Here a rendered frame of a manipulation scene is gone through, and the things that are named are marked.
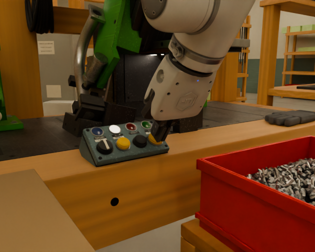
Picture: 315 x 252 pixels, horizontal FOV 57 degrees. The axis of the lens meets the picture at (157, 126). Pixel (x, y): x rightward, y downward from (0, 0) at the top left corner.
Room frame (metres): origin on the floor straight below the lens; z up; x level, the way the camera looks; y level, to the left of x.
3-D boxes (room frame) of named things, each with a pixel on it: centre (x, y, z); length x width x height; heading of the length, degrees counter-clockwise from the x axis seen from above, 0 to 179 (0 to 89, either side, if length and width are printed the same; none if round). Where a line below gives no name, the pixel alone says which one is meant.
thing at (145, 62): (1.07, 0.05, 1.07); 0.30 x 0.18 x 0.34; 123
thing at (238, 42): (0.86, -0.05, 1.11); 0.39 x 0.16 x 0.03; 33
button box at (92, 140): (0.54, 0.06, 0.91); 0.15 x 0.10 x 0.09; 123
